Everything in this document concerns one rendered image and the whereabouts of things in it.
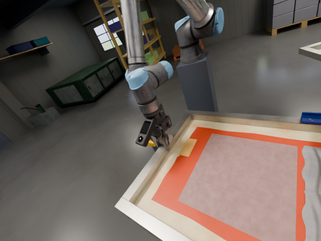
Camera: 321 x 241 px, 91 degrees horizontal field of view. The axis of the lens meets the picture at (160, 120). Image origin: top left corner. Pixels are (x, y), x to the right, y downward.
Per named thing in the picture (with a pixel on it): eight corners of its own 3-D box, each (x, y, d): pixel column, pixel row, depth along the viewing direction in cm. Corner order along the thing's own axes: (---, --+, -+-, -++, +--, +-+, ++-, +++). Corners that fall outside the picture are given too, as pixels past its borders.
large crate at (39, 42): (44, 46, 551) (39, 39, 540) (50, 42, 533) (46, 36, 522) (30, 50, 512) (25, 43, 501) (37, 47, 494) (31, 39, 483)
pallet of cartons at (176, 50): (205, 46, 601) (203, 36, 581) (203, 52, 543) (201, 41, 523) (177, 54, 653) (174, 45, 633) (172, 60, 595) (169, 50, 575)
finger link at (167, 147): (179, 144, 71) (170, 128, 67) (172, 153, 68) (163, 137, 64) (173, 143, 73) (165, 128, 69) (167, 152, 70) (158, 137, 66)
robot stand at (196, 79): (210, 167, 172) (182, 58, 109) (228, 168, 164) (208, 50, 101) (208, 182, 159) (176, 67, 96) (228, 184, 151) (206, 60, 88)
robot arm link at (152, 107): (148, 105, 54) (132, 104, 59) (153, 116, 57) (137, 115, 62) (160, 94, 59) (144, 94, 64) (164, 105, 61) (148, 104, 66)
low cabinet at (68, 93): (95, 83, 732) (85, 67, 691) (126, 75, 650) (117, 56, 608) (59, 109, 578) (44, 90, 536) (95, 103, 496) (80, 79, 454)
